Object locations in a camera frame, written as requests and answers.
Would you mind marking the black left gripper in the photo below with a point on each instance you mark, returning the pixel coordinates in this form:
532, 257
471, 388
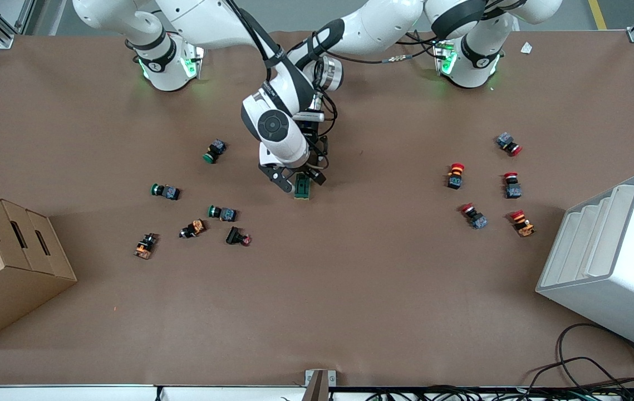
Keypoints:
309, 137

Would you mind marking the green load switch white lever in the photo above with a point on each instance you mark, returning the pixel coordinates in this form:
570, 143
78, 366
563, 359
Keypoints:
303, 191

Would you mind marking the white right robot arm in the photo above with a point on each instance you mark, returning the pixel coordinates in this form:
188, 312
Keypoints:
275, 128

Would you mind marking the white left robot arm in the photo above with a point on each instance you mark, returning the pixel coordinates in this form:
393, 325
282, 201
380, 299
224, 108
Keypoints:
378, 22

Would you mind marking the brown table cover sheet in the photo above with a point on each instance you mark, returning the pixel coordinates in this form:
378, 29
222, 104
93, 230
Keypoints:
350, 289

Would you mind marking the small white paper scrap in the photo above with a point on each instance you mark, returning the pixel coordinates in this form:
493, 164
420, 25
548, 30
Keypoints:
526, 48

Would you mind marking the brown cardboard box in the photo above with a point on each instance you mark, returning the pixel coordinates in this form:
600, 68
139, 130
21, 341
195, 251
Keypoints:
5, 289

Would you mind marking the white slotted storage rack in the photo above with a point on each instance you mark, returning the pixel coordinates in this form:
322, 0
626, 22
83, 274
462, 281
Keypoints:
628, 289

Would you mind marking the green push button switch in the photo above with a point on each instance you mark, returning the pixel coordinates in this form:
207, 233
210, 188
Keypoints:
226, 214
169, 192
215, 149

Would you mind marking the black switch with red tip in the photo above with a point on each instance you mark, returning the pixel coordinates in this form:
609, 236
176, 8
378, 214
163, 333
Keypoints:
234, 236

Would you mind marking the orange black selector switch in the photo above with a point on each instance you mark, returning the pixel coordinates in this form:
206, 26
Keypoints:
144, 248
195, 227

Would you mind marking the red button orange block switch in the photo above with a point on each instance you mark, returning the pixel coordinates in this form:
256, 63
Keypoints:
455, 179
524, 227

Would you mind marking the red button grey block switch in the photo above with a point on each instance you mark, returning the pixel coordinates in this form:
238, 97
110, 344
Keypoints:
506, 141
478, 220
512, 190

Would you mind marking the metal table edge bracket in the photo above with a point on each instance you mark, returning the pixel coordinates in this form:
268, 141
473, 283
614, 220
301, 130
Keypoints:
319, 384

